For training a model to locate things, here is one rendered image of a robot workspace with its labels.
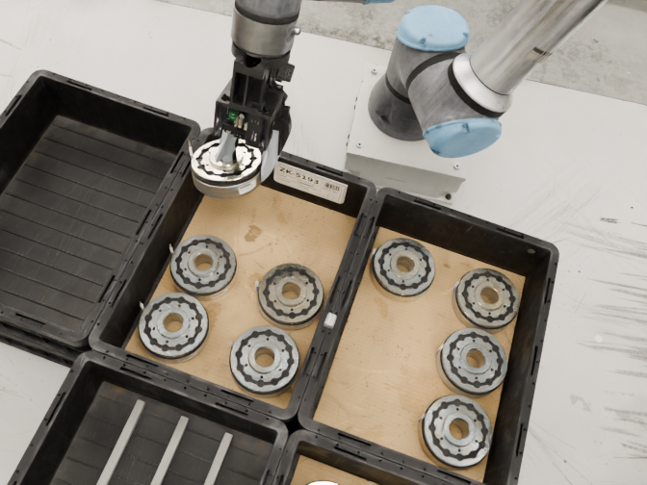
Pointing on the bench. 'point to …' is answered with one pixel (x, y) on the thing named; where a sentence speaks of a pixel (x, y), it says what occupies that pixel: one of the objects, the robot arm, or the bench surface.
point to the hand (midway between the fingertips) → (247, 165)
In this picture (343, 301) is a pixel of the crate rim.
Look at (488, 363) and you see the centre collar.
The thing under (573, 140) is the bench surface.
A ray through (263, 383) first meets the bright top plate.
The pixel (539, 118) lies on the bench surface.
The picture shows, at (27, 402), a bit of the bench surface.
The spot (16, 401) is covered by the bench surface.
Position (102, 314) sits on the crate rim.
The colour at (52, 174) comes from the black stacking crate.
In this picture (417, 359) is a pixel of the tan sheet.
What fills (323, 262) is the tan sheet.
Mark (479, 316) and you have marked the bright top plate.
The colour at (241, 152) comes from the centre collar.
